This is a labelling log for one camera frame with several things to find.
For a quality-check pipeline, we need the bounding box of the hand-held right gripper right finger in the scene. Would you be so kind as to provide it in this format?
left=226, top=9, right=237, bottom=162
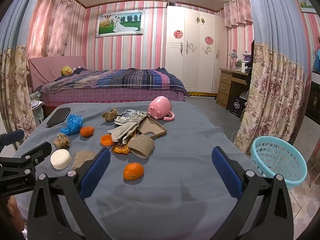
left=211, top=146, right=294, bottom=240

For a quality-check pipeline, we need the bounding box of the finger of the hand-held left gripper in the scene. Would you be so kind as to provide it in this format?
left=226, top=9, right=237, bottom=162
left=0, top=141, right=52, bottom=172
left=0, top=129, right=25, bottom=153

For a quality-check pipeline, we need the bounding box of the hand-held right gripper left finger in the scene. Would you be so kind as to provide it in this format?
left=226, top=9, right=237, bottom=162
left=27, top=147, right=112, bottom=240

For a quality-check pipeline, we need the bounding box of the brown paper piece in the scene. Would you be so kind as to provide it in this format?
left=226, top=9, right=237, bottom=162
left=71, top=150, right=98, bottom=170

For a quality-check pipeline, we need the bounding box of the white round block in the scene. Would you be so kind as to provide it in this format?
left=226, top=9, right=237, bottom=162
left=50, top=149, right=72, bottom=170

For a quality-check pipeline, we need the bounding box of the brown paper ball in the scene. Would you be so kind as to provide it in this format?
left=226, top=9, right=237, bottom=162
left=102, top=108, right=119, bottom=122
left=53, top=133, right=71, bottom=149

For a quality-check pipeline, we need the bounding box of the orange snack packet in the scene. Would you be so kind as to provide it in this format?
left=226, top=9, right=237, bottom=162
left=112, top=142, right=131, bottom=155

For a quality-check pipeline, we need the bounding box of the large orange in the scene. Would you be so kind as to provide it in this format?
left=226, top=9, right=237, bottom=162
left=123, top=162, right=145, bottom=181

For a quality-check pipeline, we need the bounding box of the small tangerine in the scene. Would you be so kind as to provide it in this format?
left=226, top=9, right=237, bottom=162
left=80, top=126, right=95, bottom=138

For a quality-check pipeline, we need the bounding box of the blue plastic bag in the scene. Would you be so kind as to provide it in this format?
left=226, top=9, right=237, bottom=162
left=59, top=114, right=84, bottom=136

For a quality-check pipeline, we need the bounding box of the grey sock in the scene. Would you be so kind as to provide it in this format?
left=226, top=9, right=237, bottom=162
left=107, top=122, right=140, bottom=143

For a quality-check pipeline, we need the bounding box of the brown cardboard sleeve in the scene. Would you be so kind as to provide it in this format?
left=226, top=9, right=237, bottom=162
left=128, top=134, right=155, bottom=159

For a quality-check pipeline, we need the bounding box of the patterned foil wrapper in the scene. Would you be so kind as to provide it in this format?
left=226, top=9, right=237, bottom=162
left=114, top=109, right=148, bottom=126

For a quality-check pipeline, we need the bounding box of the light blue plastic basket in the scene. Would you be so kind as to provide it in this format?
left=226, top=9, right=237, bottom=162
left=250, top=136, right=308, bottom=191

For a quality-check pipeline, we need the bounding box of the person's left hand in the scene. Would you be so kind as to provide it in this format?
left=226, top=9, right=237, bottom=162
left=6, top=195, right=27, bottom=233

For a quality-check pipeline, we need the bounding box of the pale green side cabinet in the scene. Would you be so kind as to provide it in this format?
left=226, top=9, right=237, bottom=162
left=30, top=100, right=45, bottom=125

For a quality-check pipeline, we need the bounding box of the black smartphone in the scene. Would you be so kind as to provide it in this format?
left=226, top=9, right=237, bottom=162
left=46, top=107, right=71, bottom=128

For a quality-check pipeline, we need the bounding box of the blue floral curtain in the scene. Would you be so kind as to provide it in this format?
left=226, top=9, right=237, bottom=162
left=234, top=0, right=309, bottom=155
left=0, top=0, right=48, bottom=140

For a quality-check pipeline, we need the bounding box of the black box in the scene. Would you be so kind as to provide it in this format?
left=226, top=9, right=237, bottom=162
left=229, top=95, right=247, bottom=118

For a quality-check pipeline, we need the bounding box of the brown phone case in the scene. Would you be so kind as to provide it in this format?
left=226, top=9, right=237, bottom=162
left=137, top=117, right=167, bottom=140

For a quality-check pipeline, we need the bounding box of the pink bed headboard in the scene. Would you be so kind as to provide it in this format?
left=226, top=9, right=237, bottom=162
left=27, top=56, right=87, bottom=90

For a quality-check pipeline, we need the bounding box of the purple dotted bed base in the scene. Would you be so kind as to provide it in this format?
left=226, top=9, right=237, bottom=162
left=40, top=89, right=187, bottom=105

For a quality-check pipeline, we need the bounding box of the wooden desk with drawers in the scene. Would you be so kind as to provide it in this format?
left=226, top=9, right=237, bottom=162
left=216, top=67, right=253, bottom=110

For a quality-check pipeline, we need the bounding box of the pink pig mug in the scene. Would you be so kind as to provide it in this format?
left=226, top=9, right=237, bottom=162
left=148, top=96, right=175, bottom=122

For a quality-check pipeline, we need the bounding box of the purple patchwork quilt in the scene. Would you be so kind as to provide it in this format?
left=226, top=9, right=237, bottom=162
left=36, top=67, right=190, bottom=97

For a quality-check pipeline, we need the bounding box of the white printer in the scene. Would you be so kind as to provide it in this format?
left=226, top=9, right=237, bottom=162
left=235, top=59, right=248, bottom=72

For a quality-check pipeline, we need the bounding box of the white wardrobe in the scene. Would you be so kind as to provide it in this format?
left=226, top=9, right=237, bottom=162
left=165, top=5, right=228, bottom=94

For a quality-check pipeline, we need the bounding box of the desk lamp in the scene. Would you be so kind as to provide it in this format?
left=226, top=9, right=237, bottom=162
left=229, top=49, right=238, bottom=70

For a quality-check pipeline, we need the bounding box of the pink patterned window curtain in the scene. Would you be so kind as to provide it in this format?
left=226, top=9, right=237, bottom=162
left=26, top=0, right=85, bottom=58

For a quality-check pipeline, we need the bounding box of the framed wedding picture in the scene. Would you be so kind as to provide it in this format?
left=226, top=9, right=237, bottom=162
left=95, top=9, right=145, bottom=38

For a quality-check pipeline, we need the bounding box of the pink curtain valance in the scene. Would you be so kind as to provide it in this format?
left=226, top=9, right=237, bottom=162
left=223, top=0, right=253, bottom=28

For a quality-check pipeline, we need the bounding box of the wall poster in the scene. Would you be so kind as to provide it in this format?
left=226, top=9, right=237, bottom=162
left=295, top=0, right=314, bottom=13

